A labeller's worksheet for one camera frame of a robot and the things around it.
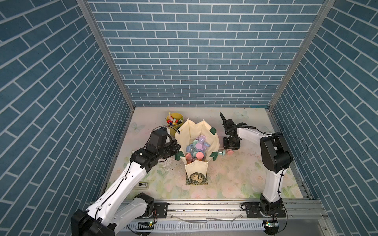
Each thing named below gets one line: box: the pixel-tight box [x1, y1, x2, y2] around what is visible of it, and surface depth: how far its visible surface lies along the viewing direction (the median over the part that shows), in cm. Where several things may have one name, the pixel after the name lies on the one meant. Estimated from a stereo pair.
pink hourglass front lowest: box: [185, 152, 193, 164], surface depth 88 cm
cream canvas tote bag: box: [174, 118, 221, 186], surface depth 84 cm
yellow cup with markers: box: [165, 112, 184, 136], surface depth 98 cm
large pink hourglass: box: [195, 151, 205, 162], surface depth 85 cm
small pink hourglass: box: [226, 148, 235, 155], surface depth 95 cm
